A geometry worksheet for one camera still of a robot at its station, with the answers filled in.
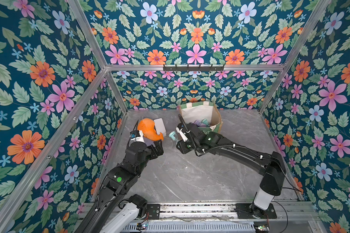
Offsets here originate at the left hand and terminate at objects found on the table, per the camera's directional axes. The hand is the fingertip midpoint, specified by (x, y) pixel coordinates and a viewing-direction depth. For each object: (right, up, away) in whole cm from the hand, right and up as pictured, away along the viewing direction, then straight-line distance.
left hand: (157, 143), depth 69 cm
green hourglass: (+7, +3, +9) cm, 12 cm away
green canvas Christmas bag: (+27, +16, +31) cm, 44 cm away
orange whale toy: (-14, +8, +31) cm, 35 cm away
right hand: (+12, 0, +10) cm, 15 cm away
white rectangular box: (-5, +7, +36) cm, 37 cm away
